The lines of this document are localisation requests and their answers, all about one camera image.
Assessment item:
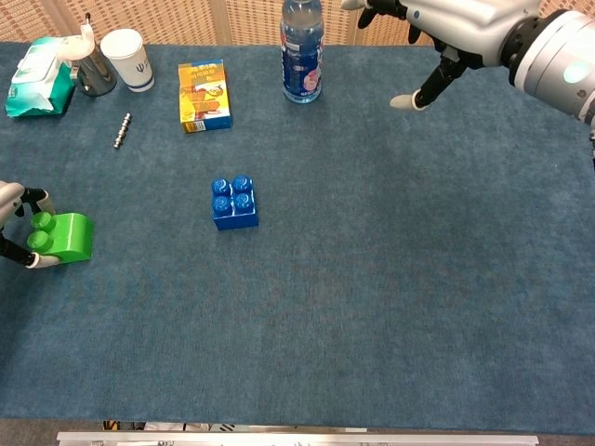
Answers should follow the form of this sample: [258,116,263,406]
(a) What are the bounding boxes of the wicker folding screen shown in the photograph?
[0,0,595,46]

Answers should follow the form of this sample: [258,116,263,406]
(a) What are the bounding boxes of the green rounded building block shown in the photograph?
[26,212,95,267]

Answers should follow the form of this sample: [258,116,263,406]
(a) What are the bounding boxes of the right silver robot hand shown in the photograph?
[341,0,543,112]

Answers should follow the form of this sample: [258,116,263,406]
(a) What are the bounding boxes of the green wet wipes pack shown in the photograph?
[5,36,76,119]

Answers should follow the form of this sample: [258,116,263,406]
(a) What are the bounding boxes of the beaded metal rod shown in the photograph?
[112,112,133,151]

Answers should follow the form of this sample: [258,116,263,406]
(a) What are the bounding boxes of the white curved plastic item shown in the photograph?
[55,12,97,61]

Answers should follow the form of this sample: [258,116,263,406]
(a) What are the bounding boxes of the yellow and blue carton box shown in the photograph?
[178,59,233,135]

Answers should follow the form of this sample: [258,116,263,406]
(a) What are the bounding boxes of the blue felt table cloth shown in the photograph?
[0,41,595,436]

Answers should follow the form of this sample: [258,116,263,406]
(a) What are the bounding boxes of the blue drink bottle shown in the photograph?
[279,0,324,104]

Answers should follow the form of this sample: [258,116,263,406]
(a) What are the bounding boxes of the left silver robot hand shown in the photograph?
[0,180,61,270]

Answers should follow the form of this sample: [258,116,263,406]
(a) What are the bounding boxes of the blue four-stud building block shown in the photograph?
[210,174,260,232]

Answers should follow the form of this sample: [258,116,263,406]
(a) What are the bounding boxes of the aluminium rail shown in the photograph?
[56,430,540,446]

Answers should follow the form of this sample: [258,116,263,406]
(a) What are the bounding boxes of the white paper cup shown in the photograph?
[99,28,155,94]

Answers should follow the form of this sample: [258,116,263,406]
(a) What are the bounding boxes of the shiny steel mug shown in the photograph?
[69,44,118,98]

